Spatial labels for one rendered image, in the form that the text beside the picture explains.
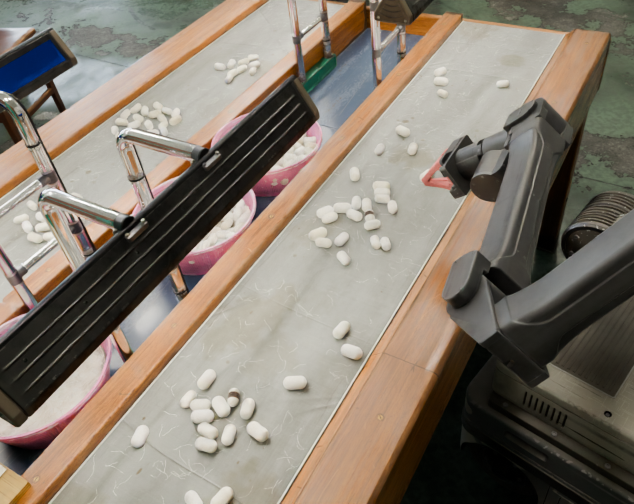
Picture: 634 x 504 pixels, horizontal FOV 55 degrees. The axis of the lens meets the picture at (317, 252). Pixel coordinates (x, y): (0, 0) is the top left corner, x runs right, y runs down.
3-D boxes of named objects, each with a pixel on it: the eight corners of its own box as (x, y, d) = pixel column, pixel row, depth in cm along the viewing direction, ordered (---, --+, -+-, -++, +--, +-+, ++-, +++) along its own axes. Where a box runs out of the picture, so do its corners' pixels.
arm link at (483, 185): (575, 134, 93) (537, 95, 91) (557, 184, 86) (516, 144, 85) (515, 167, 102) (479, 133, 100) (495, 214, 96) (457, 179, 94)
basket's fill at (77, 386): (140, 371, 111) (131, 352, 107) (47, 476, 98) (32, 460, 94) (56, 329, 120) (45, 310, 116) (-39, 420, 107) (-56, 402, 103)
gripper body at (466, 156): (435, 170, 102) (470, 155, 96) (458, 137, 108) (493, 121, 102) (457, 199, 104) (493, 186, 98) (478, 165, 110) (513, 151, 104)
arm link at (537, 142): (539, 350, 66) (469, 289, 64) (499, 363, 70) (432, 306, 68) (584, 129, 93) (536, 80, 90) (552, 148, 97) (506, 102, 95)
